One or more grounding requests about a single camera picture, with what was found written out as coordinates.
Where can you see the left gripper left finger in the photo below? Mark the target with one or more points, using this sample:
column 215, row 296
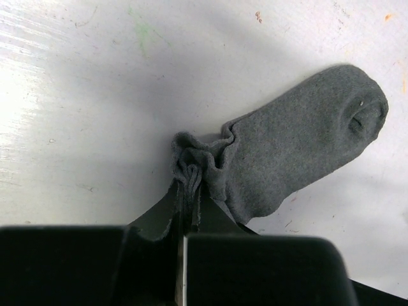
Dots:
column 163, row 218

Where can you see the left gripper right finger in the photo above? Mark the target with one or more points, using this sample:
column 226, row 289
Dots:
column 208, row 218

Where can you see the grey sock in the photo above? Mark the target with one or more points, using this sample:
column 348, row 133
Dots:
column 305, row 134

